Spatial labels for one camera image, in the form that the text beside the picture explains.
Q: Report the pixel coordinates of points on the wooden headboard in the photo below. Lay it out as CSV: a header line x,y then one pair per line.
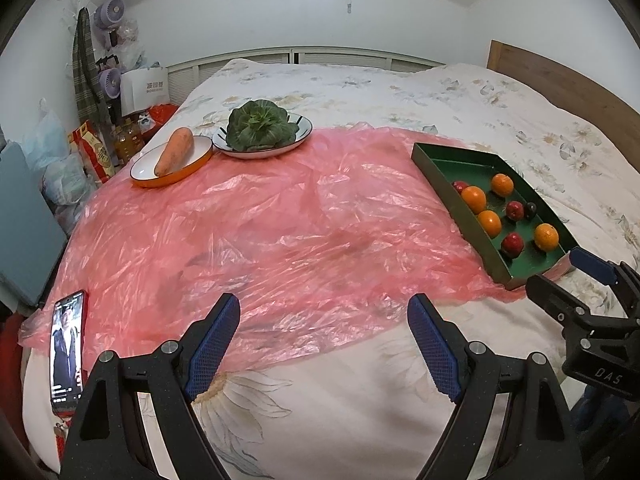
x,y
550,80

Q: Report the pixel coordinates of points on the clear plastic bag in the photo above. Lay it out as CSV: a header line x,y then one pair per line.
x,y
131,42

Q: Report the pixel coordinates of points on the white patterned plate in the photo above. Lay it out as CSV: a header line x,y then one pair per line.
x,y
301,132

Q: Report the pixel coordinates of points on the small orange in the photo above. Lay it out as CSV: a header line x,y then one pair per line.
x,y
502,184

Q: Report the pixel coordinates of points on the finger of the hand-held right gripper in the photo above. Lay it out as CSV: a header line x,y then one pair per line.
x,y
592,265
555,300

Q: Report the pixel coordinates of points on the red yellow snack bag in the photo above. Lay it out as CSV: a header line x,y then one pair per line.
x,y
92,152

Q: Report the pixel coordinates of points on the large orange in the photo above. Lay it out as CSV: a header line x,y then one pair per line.
x,y
474,199

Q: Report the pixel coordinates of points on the light blue plastic bag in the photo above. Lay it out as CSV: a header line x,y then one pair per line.
x,y
45,135

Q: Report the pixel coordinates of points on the orange-rimmed white plate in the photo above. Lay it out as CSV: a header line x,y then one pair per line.
x,y
145,170

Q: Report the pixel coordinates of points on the pink plastic sheet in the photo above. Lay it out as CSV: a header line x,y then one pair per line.
x,y
300,220

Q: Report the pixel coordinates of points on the green bok choy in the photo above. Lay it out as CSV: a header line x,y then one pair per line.
x,y
260,125

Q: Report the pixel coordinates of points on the large red apple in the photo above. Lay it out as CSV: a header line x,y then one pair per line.
x,y
512,244

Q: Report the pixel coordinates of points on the smartphone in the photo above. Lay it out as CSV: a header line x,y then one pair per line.
x,y
67,350

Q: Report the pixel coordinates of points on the carrot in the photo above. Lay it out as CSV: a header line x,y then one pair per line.
x,y
174,152

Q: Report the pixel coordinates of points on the small red apple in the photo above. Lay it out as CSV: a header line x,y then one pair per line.
x,y
514,209

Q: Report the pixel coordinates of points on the small red fruit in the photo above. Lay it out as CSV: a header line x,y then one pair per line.
x,y
459,186

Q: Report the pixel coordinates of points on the blue folding board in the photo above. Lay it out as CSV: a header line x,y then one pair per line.
x,y
25,230

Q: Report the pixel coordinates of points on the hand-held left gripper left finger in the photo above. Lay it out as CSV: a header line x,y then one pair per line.
x,y
212,350

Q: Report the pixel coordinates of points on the cooking oil bottle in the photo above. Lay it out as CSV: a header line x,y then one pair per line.
x,y
122,146
135,137

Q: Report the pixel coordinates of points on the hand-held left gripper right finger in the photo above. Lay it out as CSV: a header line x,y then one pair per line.
x,y
432,350

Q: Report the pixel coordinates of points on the white paper bag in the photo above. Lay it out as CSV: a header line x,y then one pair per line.
x,y
145,90

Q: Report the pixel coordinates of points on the white plastic bag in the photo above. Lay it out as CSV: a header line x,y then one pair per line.
x,y
67,190

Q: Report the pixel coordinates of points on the medium orange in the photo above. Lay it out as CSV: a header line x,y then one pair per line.
x,y
489,223

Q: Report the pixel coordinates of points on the purple fan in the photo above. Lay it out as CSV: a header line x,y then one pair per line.
x,y
110,82
110,14

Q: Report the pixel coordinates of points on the white coat rack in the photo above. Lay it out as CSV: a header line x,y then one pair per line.
x,y
70,5

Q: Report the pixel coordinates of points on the dark plum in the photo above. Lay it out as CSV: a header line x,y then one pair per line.
x,y
530,209

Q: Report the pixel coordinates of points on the green tray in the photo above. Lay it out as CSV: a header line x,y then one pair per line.
x,y
465,165

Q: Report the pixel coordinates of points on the plaid scarf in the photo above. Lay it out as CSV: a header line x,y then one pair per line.
x,y
85,70

